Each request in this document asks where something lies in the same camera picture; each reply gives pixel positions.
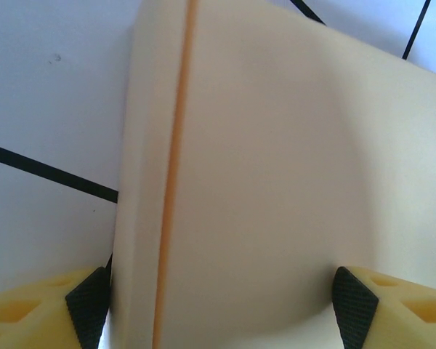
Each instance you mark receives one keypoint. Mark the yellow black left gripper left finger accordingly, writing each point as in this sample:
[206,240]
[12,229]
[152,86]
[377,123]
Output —
[40,316]

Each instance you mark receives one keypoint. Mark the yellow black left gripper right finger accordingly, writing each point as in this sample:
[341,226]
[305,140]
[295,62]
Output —
[392,316]

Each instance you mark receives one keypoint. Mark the yellow paper box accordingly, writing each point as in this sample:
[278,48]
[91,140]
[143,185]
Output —
[258,145]

